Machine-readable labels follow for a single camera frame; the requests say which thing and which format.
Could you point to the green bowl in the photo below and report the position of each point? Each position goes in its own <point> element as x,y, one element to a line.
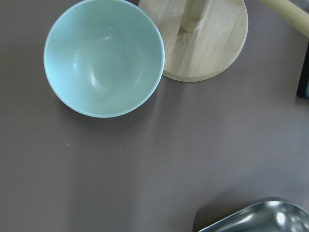
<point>104,58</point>

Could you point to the metal ice scoop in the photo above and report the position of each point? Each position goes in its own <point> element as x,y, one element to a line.
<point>268,215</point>

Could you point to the wooden cup stand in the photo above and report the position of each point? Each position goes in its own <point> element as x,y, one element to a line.
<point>202,38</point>

